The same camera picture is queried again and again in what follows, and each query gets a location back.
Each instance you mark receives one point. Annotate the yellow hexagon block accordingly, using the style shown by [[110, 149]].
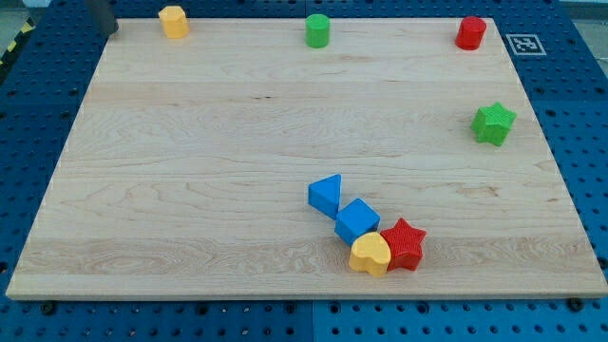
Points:
[[174, 22]]

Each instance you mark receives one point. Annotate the blue triangle block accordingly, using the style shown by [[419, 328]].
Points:
[[324, 195]]

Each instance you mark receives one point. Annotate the wooden board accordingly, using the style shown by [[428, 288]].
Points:
[[185, 173]]

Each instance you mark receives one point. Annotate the blue cube block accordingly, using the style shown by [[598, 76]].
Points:
[[355, 220]]

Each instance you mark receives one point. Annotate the yellow heart block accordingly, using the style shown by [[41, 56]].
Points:
[[371, 254]]

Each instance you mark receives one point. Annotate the red star block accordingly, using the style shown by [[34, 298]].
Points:
[[405, 244]]

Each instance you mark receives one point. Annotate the green cylinder block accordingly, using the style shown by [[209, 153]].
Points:
[[317, 30]]

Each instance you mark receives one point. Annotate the green star block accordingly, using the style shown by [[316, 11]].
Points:
[[493, 123]]

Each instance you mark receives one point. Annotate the red cylinder block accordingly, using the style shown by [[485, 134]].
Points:
[[471, 33]]

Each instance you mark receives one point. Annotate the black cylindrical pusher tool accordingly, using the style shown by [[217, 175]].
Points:
[[102, 16]]

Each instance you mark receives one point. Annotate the white fiducial marker tag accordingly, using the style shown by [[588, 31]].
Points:
[[525, 44]]

